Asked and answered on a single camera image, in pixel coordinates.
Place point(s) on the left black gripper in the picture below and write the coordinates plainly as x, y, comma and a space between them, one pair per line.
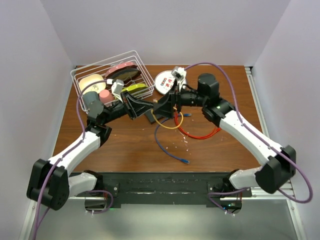
135, 107

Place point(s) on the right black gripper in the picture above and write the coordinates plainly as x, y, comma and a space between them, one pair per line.
173, 98

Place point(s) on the black network switch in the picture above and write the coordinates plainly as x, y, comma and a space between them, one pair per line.
150, 117

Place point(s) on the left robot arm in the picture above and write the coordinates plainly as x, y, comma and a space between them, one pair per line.
51, 183

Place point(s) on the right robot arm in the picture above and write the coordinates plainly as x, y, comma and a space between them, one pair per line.
274, 170

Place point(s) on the yellow-green plate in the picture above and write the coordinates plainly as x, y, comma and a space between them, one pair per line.
134, 88

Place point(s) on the white patterned round plate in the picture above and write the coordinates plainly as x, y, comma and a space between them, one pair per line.
164, 81

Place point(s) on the pink cup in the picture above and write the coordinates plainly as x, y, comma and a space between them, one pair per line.
105, 96

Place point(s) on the dark brown plate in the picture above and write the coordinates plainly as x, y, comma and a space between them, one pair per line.
125, 75

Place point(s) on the grey cup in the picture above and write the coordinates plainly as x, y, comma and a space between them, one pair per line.
93, 104

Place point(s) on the pink dotted plate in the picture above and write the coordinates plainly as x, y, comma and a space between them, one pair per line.
119, 67

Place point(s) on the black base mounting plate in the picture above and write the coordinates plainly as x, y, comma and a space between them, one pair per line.
162, 188

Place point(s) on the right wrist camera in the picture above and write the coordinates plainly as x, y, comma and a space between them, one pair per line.
179, 73

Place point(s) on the white wire dish rack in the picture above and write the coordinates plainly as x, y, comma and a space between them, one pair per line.
102, 66

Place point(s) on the aluminium frame rail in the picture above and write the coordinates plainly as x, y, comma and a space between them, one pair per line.
291, 214

